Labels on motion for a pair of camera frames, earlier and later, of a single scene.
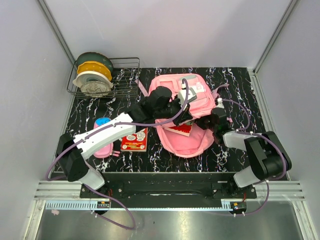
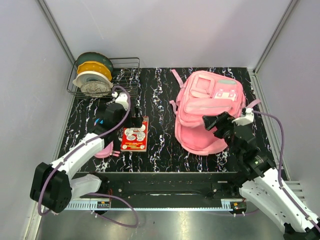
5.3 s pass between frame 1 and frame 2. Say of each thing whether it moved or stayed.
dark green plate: stayed
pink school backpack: moved
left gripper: moved
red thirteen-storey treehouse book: stayed
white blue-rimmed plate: stayed
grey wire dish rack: stayed
